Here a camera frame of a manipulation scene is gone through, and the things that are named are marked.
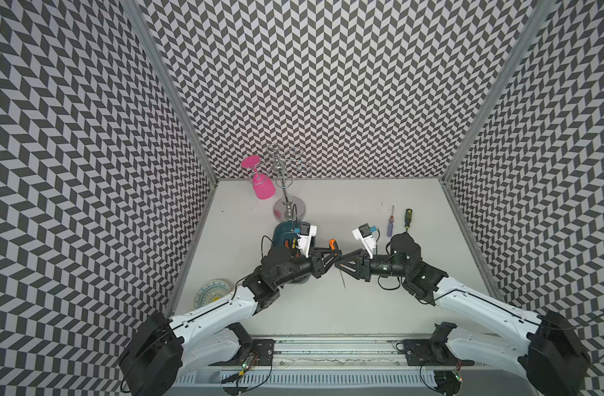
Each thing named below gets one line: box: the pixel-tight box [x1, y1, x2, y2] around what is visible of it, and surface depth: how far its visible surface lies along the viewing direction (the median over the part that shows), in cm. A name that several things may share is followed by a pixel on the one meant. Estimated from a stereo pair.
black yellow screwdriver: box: [404, 207, 414, 233], surface depth 104 cm
